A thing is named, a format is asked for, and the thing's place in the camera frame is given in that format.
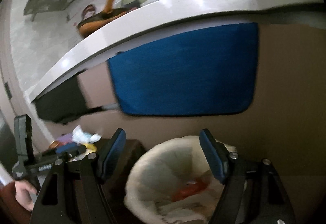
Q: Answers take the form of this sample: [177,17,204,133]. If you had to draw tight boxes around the white tissue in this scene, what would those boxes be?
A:
[72,126,102,144]

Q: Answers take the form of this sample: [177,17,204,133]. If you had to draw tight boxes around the yellow snack bag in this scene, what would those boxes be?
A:
[83,143,97,153]

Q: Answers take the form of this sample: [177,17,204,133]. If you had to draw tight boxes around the white-lined trash bin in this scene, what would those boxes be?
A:
[124,136,246,223]

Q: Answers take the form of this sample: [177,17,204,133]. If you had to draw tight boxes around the white kitchen counter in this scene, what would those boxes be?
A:
[28,0,325,102]

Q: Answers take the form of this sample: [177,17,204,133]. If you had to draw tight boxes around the person's left hand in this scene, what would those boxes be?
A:
[15,180,37,211]

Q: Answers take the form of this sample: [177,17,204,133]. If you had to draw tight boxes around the purple pink sponge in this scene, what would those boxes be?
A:
[56,133,73,146]

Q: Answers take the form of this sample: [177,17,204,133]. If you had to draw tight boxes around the black cloth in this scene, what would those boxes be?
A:
[34,75,104,124]

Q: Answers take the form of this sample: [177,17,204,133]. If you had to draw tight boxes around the brown cardboard panel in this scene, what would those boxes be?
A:
[45,24,325,176]

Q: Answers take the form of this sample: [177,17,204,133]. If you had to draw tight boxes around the blue cloth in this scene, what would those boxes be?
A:
[107,23,259,116]

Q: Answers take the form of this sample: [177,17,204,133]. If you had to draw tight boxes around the orange frying pan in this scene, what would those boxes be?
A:
[77,0,128,38]

